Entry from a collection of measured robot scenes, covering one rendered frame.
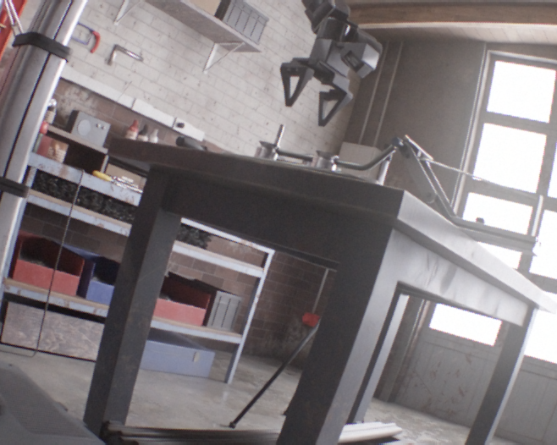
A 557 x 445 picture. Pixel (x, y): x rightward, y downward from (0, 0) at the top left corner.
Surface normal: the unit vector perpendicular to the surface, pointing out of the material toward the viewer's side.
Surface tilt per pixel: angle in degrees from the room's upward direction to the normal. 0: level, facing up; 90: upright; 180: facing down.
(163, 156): 90
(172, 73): 90
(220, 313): 90
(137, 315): 90
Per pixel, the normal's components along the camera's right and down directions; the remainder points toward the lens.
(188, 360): 0.76, 0.20
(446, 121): -0.58, -0.25
